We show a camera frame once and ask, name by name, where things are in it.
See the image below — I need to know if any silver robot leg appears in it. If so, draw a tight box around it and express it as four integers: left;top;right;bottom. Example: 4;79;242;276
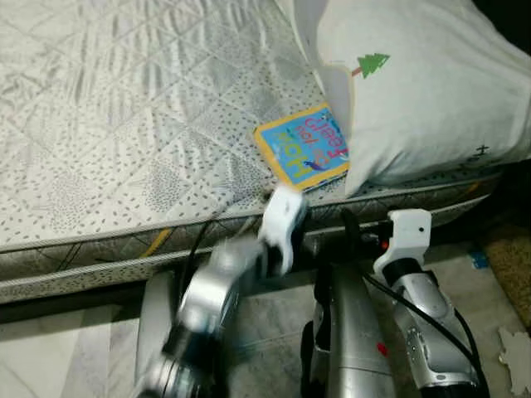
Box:
137;274;179;384
303;261;399;398

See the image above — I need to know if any white paper scrap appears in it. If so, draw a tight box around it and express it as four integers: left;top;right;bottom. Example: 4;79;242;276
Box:
498;328;531;397

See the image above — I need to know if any silver right robot leg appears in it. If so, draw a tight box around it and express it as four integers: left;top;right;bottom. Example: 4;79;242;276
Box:
303;261;399;398

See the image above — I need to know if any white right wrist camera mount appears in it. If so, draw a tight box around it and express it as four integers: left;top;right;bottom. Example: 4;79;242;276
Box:
373;209;432;283

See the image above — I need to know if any silver left robot leg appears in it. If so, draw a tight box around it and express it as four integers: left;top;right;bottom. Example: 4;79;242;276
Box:
137;274;179;384

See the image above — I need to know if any white quilted mattress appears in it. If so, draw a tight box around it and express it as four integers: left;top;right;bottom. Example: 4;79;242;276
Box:
0;0;511;303

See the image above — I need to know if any white pillow with tree print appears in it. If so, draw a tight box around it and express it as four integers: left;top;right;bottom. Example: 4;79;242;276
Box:
295;0;531;198

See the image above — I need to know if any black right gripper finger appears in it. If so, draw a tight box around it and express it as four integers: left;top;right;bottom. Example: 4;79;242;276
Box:
342;209;363;266

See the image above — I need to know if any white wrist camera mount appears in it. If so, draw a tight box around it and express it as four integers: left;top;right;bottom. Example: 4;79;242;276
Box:
259;184;309;276
373;209;432;283

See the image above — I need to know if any brown rug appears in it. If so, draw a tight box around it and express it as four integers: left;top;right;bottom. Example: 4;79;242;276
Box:
484;240;531;328

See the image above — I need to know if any yellow blue children's book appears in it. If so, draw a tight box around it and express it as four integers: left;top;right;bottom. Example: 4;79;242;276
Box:
253;102;353;193

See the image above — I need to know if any black bed frame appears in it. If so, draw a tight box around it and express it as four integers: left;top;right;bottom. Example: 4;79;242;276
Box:
0;166;531;326

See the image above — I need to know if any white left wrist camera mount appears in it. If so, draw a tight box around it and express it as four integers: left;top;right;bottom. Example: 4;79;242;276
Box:
259;184;309;276

